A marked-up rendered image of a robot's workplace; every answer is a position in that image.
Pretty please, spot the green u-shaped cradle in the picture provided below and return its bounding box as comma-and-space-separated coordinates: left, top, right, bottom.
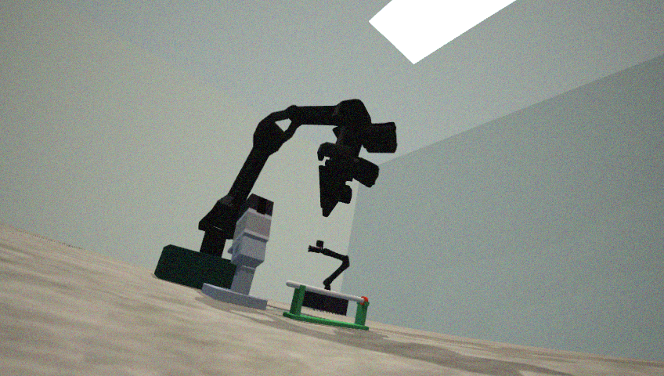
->
283, 284, 370, 331

